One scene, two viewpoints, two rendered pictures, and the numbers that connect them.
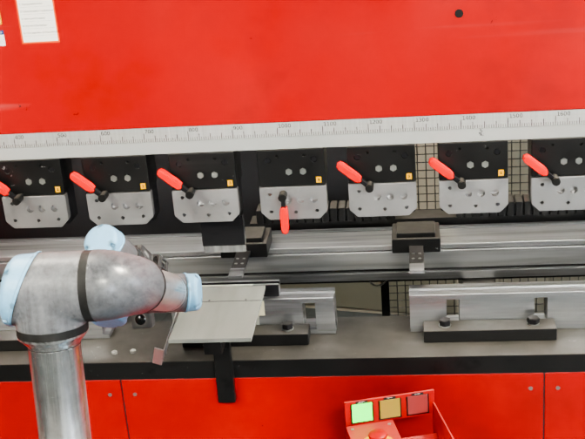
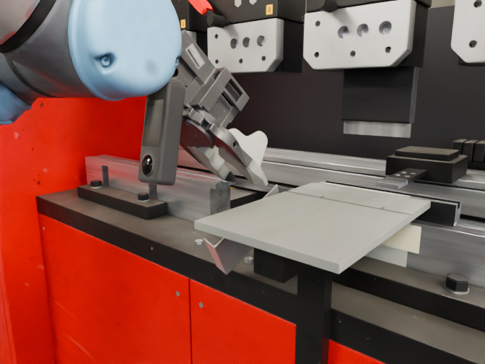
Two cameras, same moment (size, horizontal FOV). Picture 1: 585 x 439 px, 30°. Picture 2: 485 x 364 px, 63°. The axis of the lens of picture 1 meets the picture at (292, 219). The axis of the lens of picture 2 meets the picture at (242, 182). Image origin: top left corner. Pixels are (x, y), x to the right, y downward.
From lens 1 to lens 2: 2.00 m
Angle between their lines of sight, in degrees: 33
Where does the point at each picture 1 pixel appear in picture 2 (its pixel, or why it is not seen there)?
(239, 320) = (346, 229)
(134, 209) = (255, 47)
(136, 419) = (200, 339)
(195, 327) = (258, 217)
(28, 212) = not seen: hidden behind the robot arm
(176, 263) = (335, 178)
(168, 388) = (237, 313)
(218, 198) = (374, 20)
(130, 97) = not seen: outside the picture
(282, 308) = (454, 250)
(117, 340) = not seen: hidden behind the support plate
